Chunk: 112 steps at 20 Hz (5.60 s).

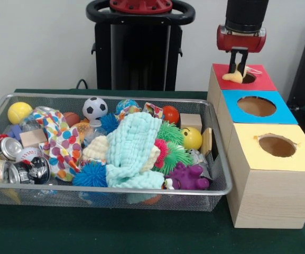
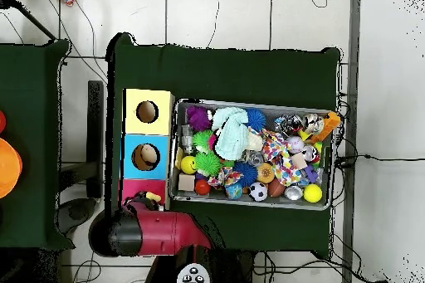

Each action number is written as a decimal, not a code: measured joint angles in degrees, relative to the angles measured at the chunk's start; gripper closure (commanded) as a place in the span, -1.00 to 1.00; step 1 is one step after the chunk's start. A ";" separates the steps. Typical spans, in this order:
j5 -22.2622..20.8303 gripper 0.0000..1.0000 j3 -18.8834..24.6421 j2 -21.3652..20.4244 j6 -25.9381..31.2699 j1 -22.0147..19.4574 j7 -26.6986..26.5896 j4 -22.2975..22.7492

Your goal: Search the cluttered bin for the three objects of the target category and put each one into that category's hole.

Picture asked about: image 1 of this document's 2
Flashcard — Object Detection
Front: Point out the cream fleece cloth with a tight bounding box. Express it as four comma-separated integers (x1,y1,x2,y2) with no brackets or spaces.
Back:
82,136,160,171

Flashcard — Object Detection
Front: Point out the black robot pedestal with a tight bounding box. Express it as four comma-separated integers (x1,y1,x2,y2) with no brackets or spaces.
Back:
86,0,197,92

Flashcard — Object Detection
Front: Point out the black power cable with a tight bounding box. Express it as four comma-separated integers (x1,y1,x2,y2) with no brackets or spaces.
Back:
76,78,90,90

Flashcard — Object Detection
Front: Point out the yellow duck plush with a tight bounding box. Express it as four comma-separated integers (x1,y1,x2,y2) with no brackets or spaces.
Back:
222,62,264,85

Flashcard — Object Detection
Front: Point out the dark green table cloth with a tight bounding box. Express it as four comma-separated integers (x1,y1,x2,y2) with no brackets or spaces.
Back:
0,88,305,254

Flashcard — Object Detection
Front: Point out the orange-red smooth ball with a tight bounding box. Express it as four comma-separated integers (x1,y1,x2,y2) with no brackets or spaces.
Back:
162,105,180,124

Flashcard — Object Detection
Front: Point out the black and white soccer ball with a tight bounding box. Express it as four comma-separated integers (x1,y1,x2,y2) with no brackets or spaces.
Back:
82,96,108,119

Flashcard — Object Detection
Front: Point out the purple spiky monster toy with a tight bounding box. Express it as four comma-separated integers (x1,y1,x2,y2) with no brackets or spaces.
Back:
164,161,210,191

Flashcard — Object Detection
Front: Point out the white baseball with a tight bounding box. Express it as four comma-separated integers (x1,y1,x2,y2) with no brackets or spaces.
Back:
15,147,42,162

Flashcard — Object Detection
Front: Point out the green spiky ball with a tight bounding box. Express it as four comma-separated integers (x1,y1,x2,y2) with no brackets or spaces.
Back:
156,121,184,145

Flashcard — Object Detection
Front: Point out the yellow tennis ball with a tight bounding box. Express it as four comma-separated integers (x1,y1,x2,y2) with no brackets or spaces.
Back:
7,102,33,125

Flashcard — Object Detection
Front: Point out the wooden three-hole box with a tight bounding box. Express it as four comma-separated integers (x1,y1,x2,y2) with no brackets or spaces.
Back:
207,63,305,230

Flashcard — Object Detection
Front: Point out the pink spiky ball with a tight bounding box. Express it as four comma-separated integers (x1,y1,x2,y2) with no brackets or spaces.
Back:
154,139,169,164

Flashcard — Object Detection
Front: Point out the mint green muslin cloth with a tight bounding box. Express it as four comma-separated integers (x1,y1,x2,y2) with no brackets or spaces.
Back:
105,112,165,204

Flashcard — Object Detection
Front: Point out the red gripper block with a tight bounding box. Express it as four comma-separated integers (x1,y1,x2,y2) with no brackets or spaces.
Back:
216,24,267,78

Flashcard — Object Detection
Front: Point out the metal mesh bin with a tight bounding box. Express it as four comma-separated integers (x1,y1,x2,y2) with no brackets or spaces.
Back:
0,92,234,212

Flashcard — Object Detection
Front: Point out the large blue spiky ball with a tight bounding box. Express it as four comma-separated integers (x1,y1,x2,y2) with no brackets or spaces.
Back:
72,161,108,188

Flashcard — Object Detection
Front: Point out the yellow smiley ball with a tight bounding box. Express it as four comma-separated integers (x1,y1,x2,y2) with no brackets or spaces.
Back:
180,126,203,149

